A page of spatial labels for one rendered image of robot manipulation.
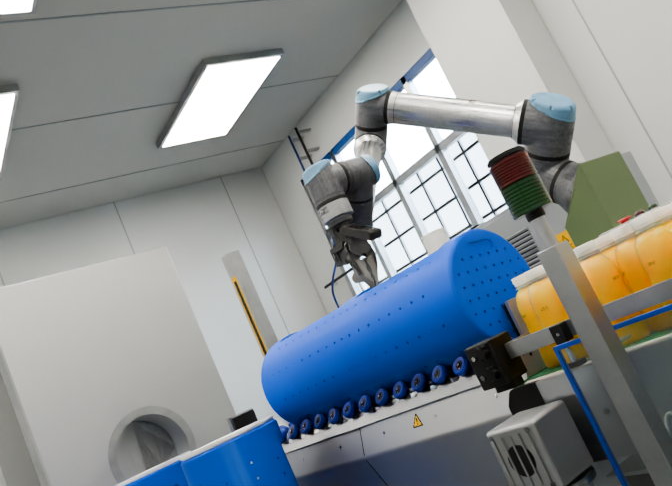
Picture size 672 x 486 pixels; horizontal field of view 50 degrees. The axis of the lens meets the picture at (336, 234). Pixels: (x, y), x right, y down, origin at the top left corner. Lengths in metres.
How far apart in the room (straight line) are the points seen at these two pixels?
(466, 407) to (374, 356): 0.28
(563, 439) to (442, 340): 0.44
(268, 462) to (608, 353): 1.11
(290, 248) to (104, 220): 1.89
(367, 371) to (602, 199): 0.94
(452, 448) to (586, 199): 0.96
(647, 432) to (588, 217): 1.30
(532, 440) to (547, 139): 1.33
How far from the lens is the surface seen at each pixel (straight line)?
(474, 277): 1.64
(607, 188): 2.40
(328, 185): 1.97
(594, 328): 1.13
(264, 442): 2.01
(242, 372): 7.02
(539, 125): 2.43
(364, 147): 2.50
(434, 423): 1.77
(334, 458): 2.11
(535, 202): 1.13
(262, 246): 7.49
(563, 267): 1.13
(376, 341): 1.79
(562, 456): 1.33
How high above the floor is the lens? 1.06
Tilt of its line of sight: 10 degrees up
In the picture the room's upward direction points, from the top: 25 degrees counter-clockwise
